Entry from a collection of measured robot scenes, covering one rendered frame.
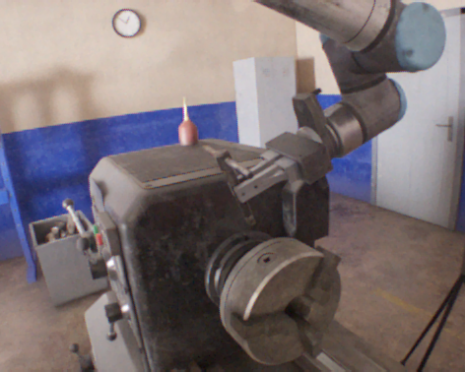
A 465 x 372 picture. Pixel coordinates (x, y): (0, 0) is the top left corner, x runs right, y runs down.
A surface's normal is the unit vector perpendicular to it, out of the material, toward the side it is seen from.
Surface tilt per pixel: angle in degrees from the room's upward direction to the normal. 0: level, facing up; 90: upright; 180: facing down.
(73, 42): 90
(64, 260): 90
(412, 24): 92
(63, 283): 90
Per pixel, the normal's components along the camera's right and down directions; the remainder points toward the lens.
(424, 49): 0.30, 0.28
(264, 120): 0.49, 0.21
